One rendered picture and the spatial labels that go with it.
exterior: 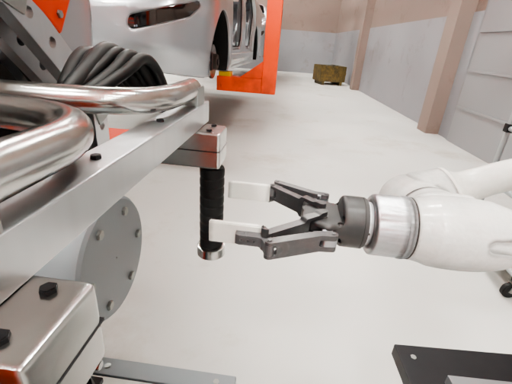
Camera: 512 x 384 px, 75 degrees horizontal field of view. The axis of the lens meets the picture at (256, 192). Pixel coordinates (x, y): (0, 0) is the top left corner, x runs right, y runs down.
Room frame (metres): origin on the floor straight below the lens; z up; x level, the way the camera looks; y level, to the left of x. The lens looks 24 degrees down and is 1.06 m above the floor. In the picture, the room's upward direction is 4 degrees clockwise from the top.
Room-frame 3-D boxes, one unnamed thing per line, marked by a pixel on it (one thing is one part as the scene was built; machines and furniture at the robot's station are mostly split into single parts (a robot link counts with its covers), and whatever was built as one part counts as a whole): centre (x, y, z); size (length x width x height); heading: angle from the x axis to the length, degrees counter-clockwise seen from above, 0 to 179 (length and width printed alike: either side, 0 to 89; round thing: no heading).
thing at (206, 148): (0.44, 0.09, 0.93); 0.09 x 0.05 x 0.05; 86
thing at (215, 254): (0.44, 0.06, 0.83); 0.04 x 0.04 x 0.16
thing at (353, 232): (0.43, -0.12, 0.83); 0.09 x 0.08 x 0.07; 86
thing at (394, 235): (0.42, -0.19, 0.83); 0.09 x 0.06 x 0.09; 176
